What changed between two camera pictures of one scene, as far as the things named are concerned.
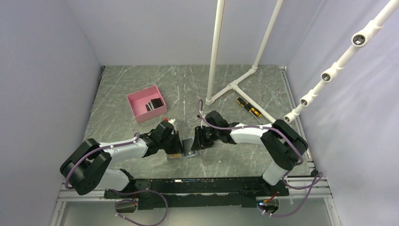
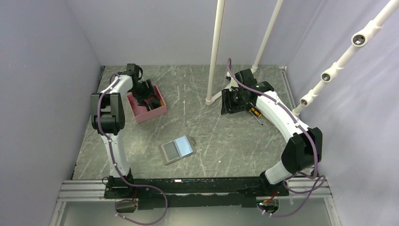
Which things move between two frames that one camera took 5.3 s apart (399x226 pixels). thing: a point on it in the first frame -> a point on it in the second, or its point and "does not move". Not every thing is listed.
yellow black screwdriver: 251,108 does not move
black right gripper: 199,141 -> 227,106
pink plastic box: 138,100 does not move
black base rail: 221,191 does not move
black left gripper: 177,149 -> 149,93
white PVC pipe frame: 210,100 does not move
